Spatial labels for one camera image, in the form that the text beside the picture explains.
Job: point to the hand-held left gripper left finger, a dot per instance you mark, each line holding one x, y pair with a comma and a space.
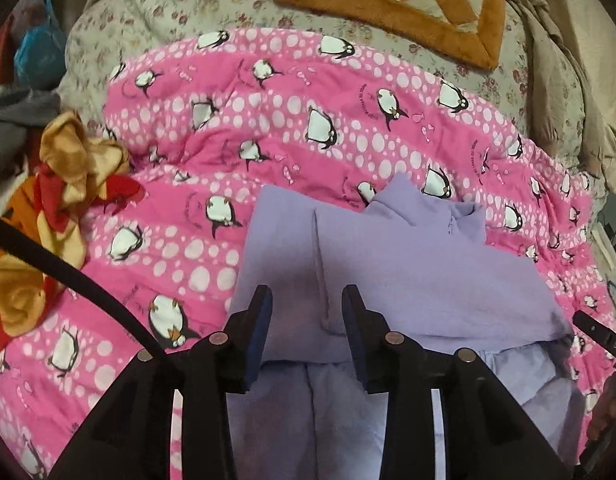
257, 340

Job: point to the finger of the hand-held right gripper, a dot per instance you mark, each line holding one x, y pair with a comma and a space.
597, 332

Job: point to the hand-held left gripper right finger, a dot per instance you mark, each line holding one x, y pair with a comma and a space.
355, 340

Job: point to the purple fleece garment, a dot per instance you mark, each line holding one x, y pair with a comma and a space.
397, 270

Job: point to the person's right hand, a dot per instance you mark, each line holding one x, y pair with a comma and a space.
603, 410

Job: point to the pink penguin print blanket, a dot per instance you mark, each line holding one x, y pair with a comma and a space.
288, 125

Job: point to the yellow and red printed cloth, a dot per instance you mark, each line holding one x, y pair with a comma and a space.
73, 160

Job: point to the taupe garment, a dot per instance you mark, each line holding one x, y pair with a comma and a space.
552, 60

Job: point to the orange checkered cushion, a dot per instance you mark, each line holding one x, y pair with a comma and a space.
452, 30

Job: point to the grey striped cloth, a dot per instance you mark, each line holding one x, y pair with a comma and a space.
13, 125

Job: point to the floral quilt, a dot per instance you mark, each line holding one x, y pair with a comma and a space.
213, 5

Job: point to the blue plastic bag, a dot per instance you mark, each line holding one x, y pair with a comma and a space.
38, 50

